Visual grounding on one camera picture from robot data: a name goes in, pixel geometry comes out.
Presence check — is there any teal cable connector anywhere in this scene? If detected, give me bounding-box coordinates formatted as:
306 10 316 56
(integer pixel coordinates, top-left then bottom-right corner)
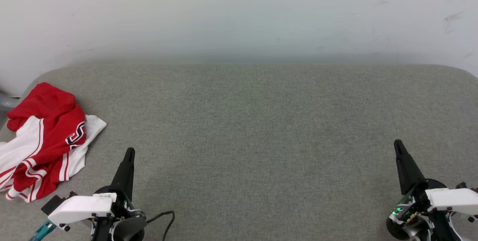
29 220 57 241

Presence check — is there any red white basketball jersey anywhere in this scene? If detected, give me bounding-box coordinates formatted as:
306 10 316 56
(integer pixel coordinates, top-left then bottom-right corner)
0 82 107 203

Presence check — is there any thin black cable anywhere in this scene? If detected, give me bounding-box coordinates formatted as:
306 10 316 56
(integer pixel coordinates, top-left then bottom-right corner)
146 211 175 241

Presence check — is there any grey fabric sofa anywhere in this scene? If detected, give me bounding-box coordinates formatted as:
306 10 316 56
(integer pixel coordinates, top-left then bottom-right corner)
0 64 478 241

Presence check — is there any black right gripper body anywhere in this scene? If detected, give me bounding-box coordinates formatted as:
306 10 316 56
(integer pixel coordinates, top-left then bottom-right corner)
386 179 454 241

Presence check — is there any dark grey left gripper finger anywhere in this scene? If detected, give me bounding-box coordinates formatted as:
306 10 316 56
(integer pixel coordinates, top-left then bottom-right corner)
111 148 136 201

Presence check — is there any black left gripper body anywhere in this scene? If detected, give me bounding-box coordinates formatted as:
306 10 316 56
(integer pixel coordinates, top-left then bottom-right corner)
91 186 147 241

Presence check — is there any grey metal frame tube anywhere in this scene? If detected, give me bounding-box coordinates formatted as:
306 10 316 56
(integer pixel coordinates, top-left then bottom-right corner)
0 91 20 112

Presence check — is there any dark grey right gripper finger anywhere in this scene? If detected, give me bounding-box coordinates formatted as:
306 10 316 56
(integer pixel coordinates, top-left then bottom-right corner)
394 139 426 195

